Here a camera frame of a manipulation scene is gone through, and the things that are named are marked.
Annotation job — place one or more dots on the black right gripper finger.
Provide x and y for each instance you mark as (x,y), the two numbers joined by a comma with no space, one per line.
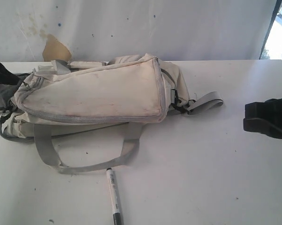
(261,126)
(254,110)

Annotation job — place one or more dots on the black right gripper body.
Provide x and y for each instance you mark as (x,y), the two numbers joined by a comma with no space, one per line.
(271,115)

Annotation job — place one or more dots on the white fabric backpack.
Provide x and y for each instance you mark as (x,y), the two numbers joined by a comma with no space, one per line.
(72,97)

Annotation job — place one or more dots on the white black marker pen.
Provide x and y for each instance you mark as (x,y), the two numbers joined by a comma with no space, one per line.
(117,217)

